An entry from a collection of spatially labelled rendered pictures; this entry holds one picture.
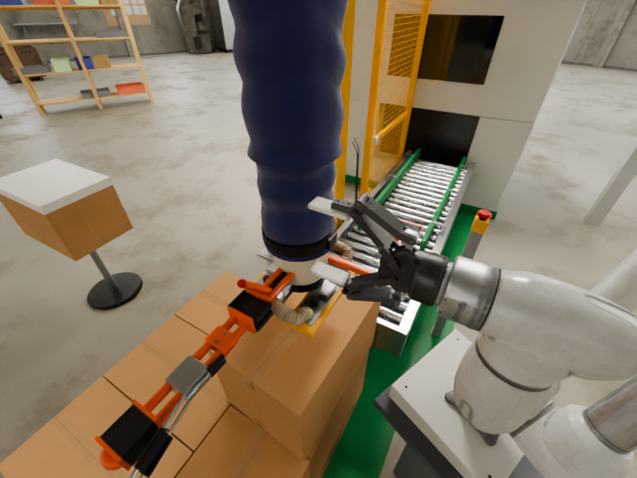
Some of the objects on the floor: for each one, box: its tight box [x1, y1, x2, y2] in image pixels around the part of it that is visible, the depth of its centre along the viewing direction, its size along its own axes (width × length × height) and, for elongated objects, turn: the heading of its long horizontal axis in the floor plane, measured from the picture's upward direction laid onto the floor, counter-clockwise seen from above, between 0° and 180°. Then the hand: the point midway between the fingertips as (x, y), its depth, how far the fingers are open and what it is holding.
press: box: [174, 0, 216, 54], centre depth 1309 cm, size 134×115×255 cm
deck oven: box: [209, 0, 235, 53], centre depth 1394 cm, size 176×135×227 cm
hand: (318, 238), depth 51 cm, fingers open, 13 cm apart
